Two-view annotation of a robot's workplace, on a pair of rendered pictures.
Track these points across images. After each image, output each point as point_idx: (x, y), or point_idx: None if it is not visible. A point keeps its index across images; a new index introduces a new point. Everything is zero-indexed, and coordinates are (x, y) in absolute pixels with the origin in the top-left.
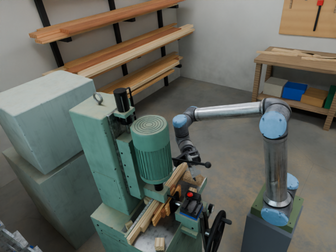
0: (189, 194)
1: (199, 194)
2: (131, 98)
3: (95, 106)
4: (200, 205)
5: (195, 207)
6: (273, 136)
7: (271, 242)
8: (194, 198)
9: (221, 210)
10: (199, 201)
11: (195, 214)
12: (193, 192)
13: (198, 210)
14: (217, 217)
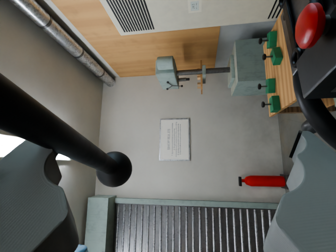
0: (299, 22)
1: (305, 89)
2: None
3: None
4: (290, 56)
5: (288, 26)
6: (79, 247)
7: None
8: (305, 49)
9: (331, 143)
10: (292, 65)
11: (281, 15)
12: (329, 68)
13: (285, 38)
14: (299, 99)
